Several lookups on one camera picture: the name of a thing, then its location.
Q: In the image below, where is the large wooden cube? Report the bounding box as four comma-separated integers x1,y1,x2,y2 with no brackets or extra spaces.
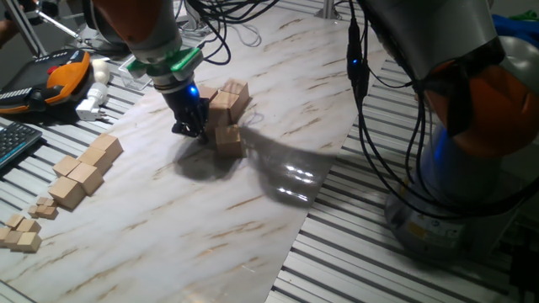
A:
48,176,87,211
67,162,105,197
77,146,114,176
206,104,232,136
89,133,125,163
52,155,81,178
210,89,242,115
221,77,250,123
197,85,219,102
214,124,245,160

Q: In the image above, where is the thin silver rod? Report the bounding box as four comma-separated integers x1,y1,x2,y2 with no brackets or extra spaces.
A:
35,10,88,45

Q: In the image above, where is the green cloth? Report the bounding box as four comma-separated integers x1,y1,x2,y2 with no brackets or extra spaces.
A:
507,8,539,22

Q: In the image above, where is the black orange teach pendant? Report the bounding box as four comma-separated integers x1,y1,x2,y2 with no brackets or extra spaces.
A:
0,48,93,115

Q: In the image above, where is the clear plastic box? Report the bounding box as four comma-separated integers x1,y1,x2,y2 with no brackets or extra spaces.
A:
118,56,152,92

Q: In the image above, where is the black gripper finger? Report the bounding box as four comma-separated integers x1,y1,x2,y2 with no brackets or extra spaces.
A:
193,120,211,145
171,121,193,136

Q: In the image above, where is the blue bag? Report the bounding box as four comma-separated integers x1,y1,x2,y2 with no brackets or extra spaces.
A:
492,14,539,43

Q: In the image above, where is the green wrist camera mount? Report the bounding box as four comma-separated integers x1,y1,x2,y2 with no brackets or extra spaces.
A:
125,46,204,82

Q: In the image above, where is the white cable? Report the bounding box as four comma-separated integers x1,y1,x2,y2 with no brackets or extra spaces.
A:
229,23,263,48

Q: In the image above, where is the black computer keyboard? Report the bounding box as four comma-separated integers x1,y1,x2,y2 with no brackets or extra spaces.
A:
0,120,44,170

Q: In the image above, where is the white egg shaped object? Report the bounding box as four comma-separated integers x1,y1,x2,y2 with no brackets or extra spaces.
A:
91,58,111,85

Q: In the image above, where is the bare person forearm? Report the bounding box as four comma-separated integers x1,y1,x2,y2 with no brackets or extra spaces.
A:
0,16,20,47

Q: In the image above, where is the white plug adapter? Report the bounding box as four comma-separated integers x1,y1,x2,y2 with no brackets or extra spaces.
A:
75,82,109,122

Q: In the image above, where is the aluminium frame post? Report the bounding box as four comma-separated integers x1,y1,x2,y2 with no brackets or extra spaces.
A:
0,0,48,58
314,0,343,20

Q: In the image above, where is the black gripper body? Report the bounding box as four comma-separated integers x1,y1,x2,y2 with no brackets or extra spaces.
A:
162,82,211,125

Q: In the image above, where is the white marble pattern sheet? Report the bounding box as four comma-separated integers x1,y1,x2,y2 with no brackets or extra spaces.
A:
0,3,388,303

